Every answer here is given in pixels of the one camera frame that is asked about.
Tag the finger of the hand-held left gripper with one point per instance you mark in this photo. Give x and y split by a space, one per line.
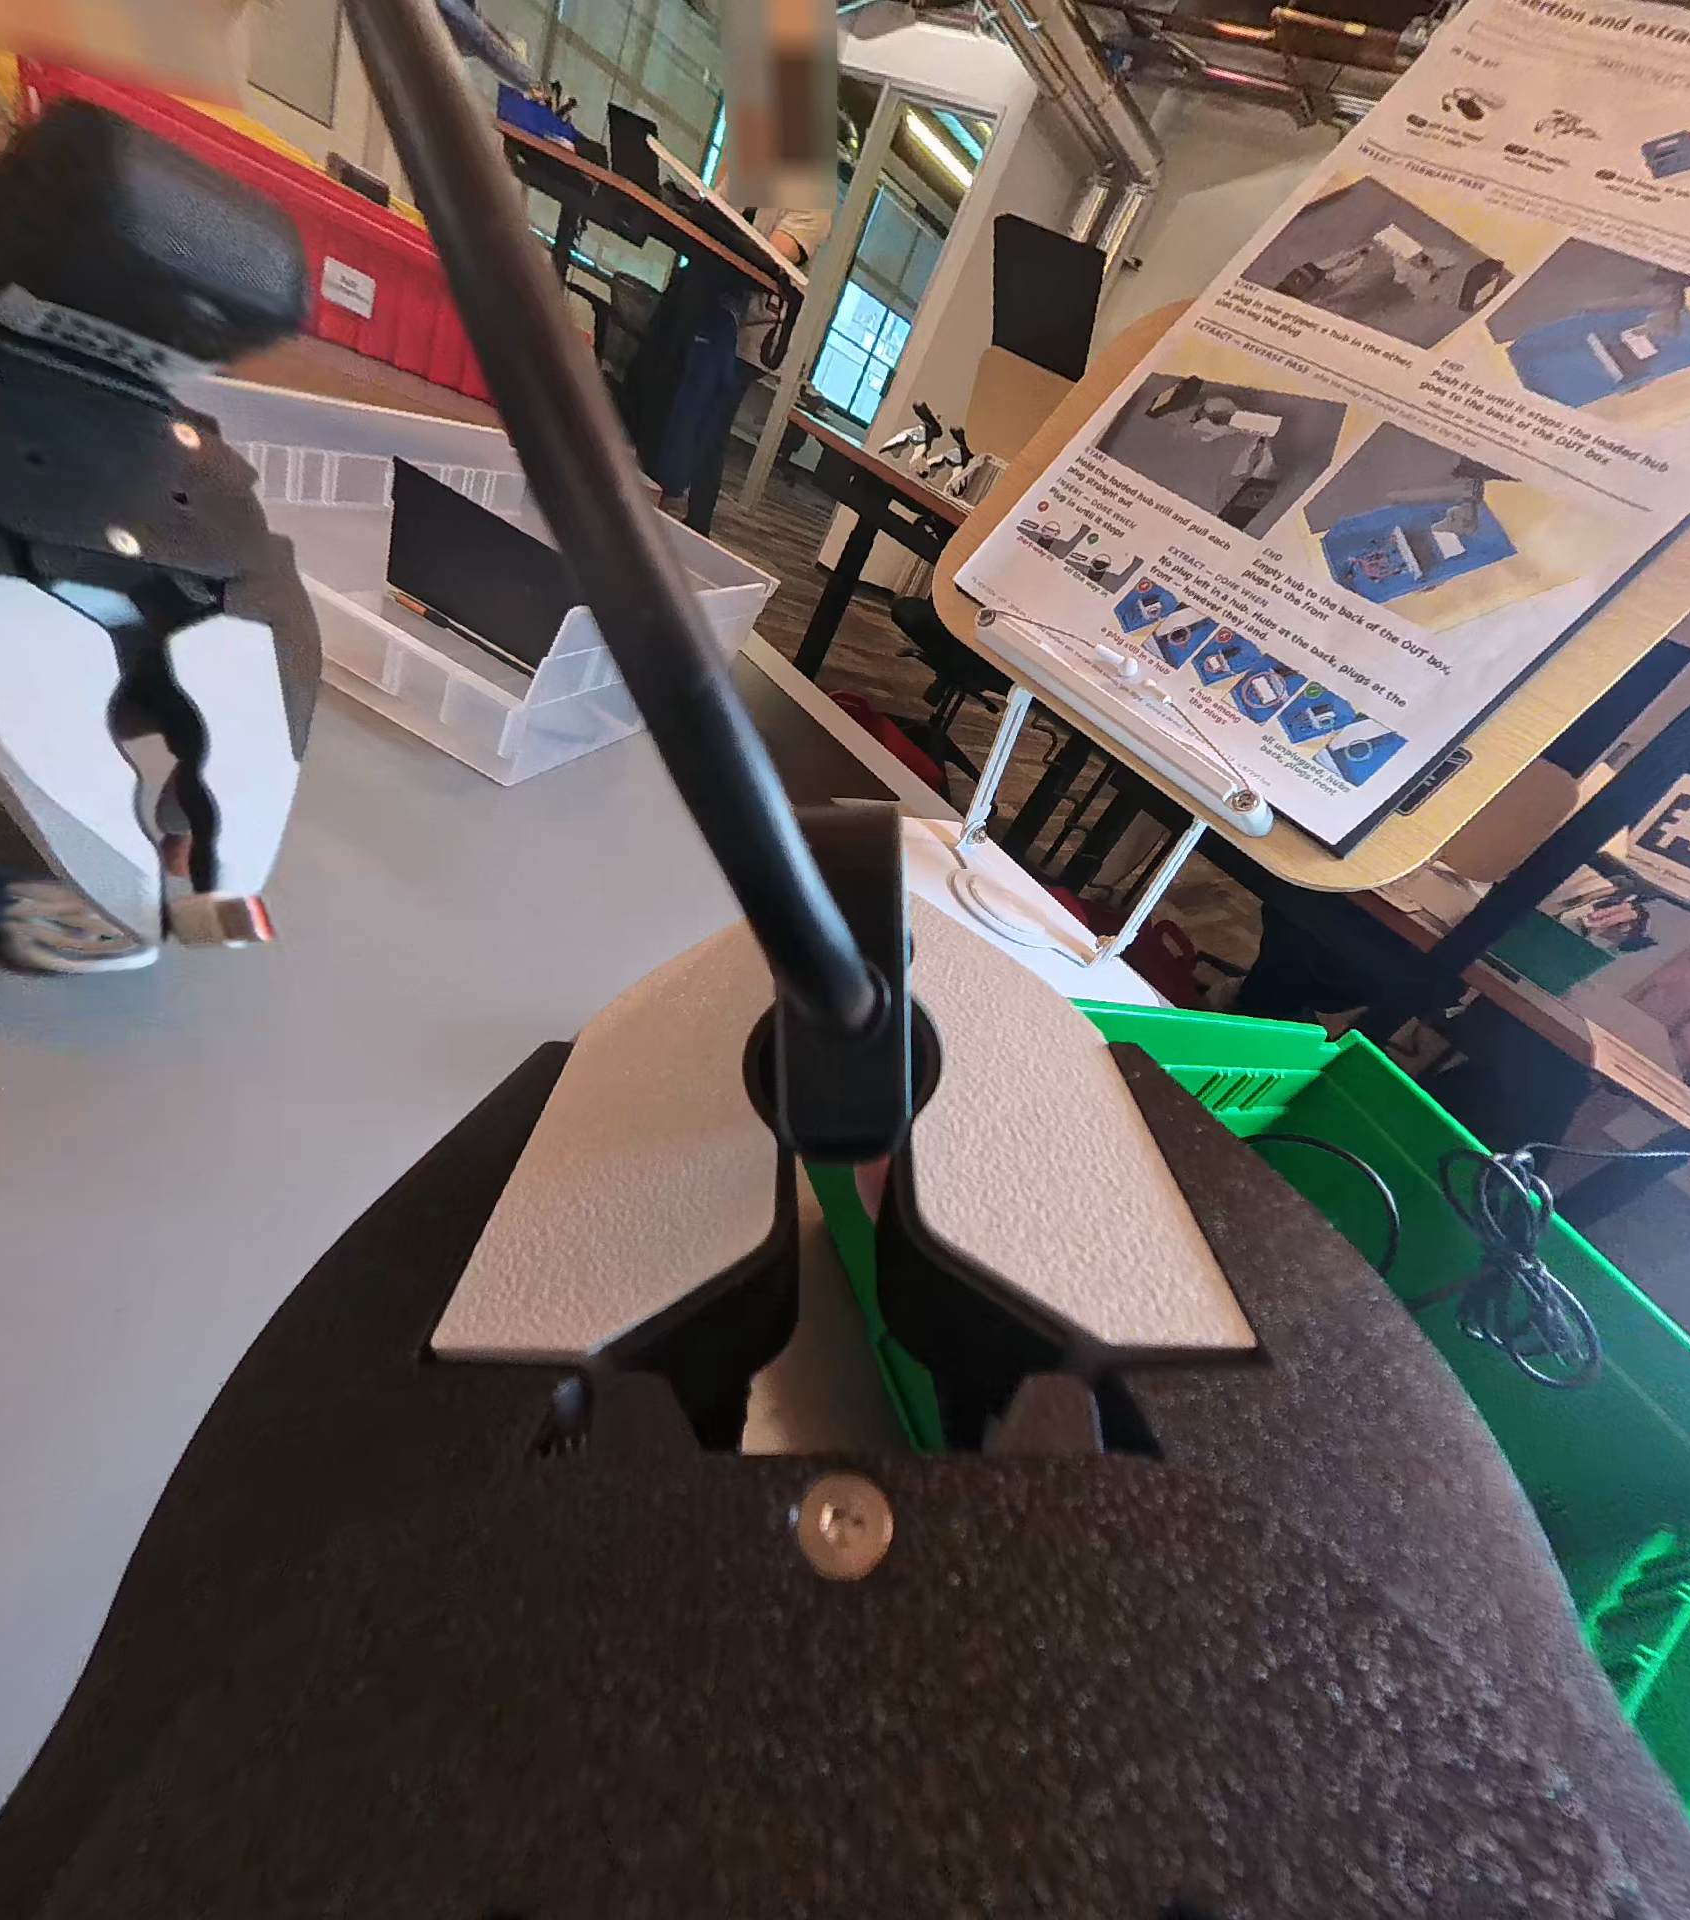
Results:
252 734
34 675

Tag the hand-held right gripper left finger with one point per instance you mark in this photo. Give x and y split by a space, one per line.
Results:
635 1184

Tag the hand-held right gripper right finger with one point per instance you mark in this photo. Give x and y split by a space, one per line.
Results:
1071 1184

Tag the usb plug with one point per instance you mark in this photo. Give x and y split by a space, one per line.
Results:
222 918

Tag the green plastic bin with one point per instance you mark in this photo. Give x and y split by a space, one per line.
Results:
1654 1424

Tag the clear plastic bin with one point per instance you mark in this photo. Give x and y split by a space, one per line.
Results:
514 720

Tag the black divider panel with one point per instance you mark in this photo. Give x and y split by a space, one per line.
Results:
471 570

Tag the red storage bin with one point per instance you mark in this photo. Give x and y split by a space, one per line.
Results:
380 271

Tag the pale wooden board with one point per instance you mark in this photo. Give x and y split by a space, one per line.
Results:
1580 734

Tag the instruction sheet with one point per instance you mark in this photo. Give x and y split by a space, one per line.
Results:
1384 451

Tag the black monitor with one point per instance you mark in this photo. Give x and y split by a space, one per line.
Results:
1049 300

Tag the silver ventilation duct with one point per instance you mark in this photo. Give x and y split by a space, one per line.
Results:
1085 91

